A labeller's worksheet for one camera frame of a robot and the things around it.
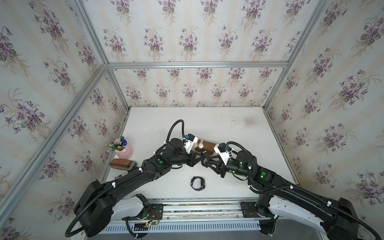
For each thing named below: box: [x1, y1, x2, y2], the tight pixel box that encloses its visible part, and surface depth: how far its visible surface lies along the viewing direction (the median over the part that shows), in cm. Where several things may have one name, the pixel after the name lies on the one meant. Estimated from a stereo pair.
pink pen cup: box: [105, 136, 134, 160], surface depth 86 cm
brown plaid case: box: [109, 158, 138, 171], surface depth 88 cm
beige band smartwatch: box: [198, 140, 205, 150], surface depth 90 cm
